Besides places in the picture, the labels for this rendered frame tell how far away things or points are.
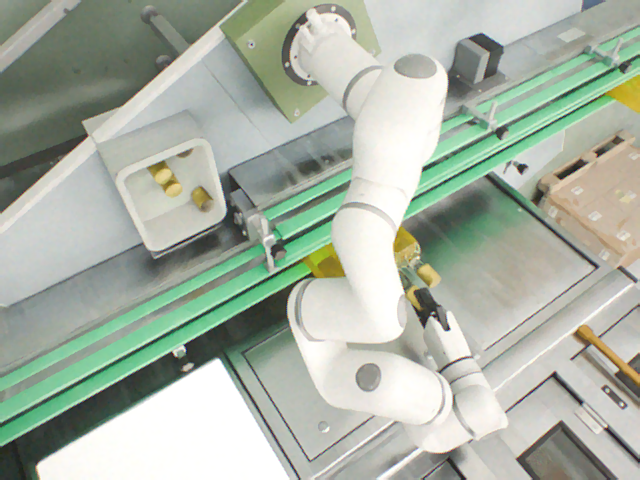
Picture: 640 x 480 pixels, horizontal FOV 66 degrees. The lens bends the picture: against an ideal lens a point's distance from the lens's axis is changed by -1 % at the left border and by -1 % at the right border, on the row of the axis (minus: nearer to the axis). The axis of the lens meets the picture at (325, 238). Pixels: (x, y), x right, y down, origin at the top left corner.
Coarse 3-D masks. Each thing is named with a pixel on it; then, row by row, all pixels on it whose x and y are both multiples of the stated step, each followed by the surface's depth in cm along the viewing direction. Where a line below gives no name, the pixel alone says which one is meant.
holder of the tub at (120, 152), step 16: (144, 128) 88; (160, 128) 88; (176, 128) 88; (192, 128) 88; (112, 144) 86; (128, 144) 86; (144, 144) 86; (160, 144) 86; (176, 144) 86; (112, 160) 84; (128, 160) 84; (112, 176) 87
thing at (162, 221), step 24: (192, 144) 86; (144, 168) 93; (192, 168) 99; (120, 192) 84; (144, 192) 96; (216, 192) 98; (144, 216) 101; (168, 216) 103; (192, 216) 103; (216, 216) 103; (144, 240) 95; (168, 240) 100
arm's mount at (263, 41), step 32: (256, 0) 83; (288, 0) 81; (320, 0) 84; (352, 0) 87; (224, 32) 83; (256, 32) 82; (288, 32) 85; (352, 32) 92; (256, 64) 86; (288, 64) 89; (288, 96) 95; (320, 96) 100
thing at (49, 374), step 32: (480, 160) 126; (416, 192) 118; (256, 256) 108; (192, 288) 103; (224, 288) 103; (128, 320) 98; (160, 320) 98; (64, 352) 94; (96, 352) 94; (128, 352) 95; (0, 384) 90; (32, 384) 91; (64, 384) 90; (0, 416) 87
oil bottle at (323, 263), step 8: (320, 248) 110; (328, 248) 110; (312, 256) 109; (320, 256) 109; (328, 256) 109; (336, 256) 109; (312, 264) 109; (320, 264) 107; (328, 264) 107; (336, 264) 107; (312, 272) 112; (320, 272) 107; (328, 272) 106; (336, 272) 106
